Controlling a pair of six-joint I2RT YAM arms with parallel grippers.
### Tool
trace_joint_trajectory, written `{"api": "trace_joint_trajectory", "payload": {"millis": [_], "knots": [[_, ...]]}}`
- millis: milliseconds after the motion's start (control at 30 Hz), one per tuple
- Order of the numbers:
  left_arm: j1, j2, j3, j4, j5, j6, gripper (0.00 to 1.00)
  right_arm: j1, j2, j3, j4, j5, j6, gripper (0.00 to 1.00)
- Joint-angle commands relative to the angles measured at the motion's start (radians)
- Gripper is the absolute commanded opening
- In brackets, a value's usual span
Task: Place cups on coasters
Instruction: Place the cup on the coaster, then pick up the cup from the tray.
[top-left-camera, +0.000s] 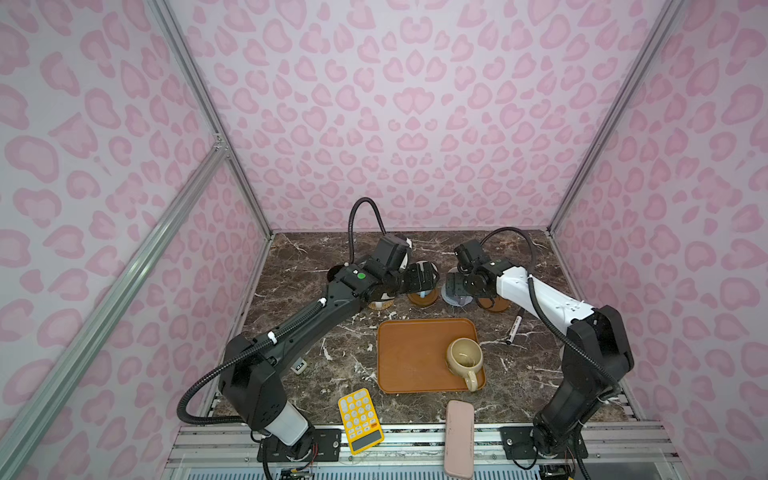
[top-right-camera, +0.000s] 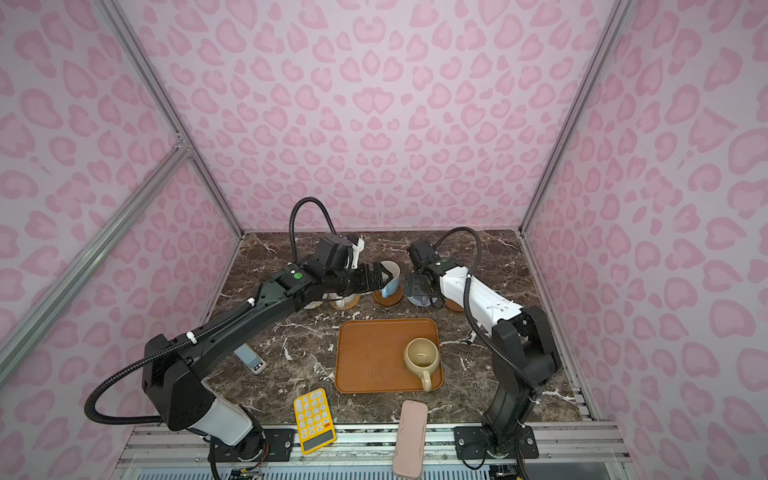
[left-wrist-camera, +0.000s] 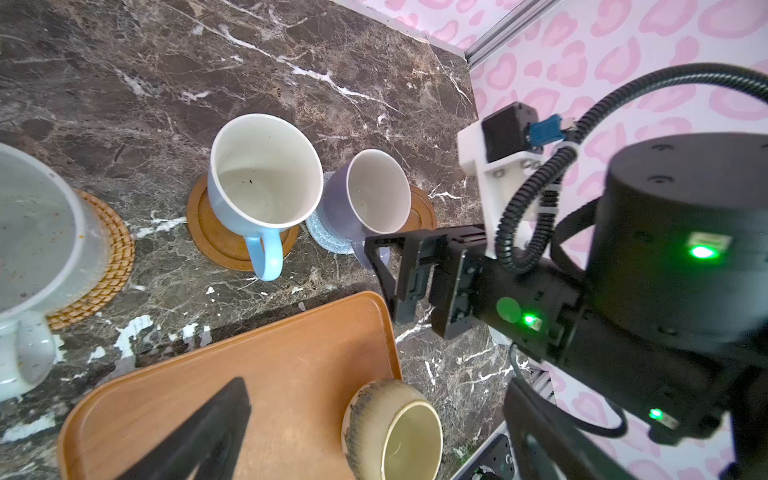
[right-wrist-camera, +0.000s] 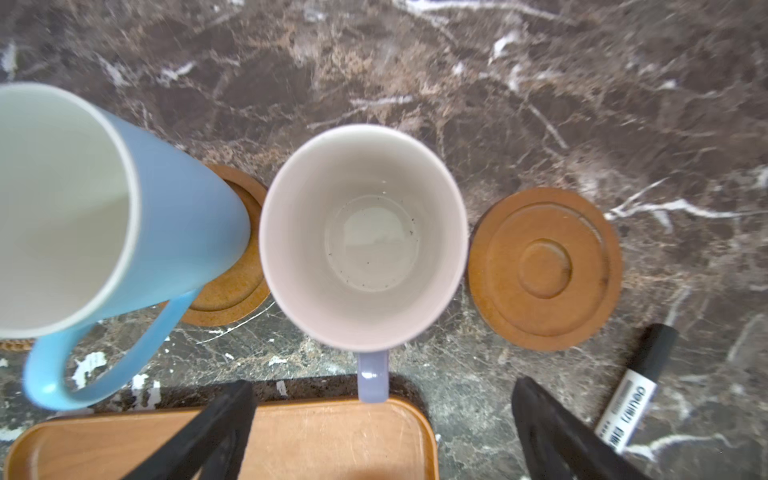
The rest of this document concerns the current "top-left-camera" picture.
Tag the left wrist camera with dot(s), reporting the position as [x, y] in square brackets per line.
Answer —
[393, 252]

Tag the purple mug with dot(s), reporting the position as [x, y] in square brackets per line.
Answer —
[454, 283]

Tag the brown wooden saucer coaster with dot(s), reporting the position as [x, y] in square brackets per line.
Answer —
[495, 305]

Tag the pink rectangular case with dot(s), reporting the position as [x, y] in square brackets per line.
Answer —
[459, 440]

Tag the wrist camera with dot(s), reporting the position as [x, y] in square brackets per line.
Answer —
[470, 255]
[393, 252]

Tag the aluminium front rail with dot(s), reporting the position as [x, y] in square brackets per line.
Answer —
[619, 450]

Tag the black mug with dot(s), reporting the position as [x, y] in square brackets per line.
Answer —
[333, 273]

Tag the yellow calculator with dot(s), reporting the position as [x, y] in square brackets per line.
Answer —
[362, 427]

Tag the white marker pen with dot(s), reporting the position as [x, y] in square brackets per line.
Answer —
[513, 331]

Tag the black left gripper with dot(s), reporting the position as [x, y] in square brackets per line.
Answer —
[422, 279]

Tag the light blue woven coaster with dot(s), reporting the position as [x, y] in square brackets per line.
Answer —
[454, 301]

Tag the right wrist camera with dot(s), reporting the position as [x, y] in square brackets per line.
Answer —
[470, 255]

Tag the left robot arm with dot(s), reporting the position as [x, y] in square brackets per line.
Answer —
[252, 383]

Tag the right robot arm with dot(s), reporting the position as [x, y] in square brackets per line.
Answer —
[596, 353]

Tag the dark wooden saucer coaster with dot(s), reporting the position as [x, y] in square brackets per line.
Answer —
[419, 302]

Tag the orange plastic tray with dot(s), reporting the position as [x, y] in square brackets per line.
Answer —
[413, 355]

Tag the beige glazed mug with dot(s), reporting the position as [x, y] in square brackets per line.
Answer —
[465, 359]

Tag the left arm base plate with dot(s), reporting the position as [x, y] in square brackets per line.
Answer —
[316, 444]

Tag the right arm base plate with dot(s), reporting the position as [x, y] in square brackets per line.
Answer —
[529, 443]

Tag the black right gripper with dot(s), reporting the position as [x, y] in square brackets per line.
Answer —
[459, 285]

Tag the white speckled mug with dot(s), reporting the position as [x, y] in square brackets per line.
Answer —
[382, 304]

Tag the grey remote device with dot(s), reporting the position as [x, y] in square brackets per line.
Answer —
[299, 366]

